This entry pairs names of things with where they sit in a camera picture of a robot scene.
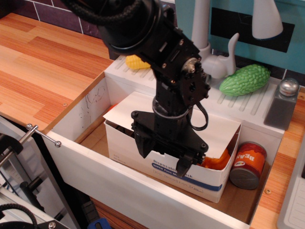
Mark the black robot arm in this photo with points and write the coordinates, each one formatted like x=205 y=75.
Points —
x=145 y=28

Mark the green toy bitter gourd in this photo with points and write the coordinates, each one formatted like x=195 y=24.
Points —
x=245 y=80

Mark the grey pepper shaker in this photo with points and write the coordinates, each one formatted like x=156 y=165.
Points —
x=280 y=111

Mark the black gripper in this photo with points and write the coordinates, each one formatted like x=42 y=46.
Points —
x=169 y=135

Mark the orange beans can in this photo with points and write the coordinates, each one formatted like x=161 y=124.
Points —
x=248 y=166

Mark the blue black clamp handle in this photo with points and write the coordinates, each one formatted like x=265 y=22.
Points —
x=93 y=218

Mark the white toy sink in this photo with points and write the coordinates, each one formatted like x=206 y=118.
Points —
x=141 y=183

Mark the grey plastic tray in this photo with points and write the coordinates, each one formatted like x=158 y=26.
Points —
x=292 y=214

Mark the yellow toy corn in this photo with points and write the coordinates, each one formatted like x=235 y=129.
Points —
x=134 y=62

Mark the white face mask box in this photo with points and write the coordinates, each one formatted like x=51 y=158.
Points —
x=221 y=135

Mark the orange plastic toy in box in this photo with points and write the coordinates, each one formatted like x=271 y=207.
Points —
x=217 y=163

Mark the white cone lamp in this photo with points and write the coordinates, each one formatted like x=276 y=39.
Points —
x=266 y=21

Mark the metal table clamp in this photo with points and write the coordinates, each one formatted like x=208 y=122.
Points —
x=15 y=146

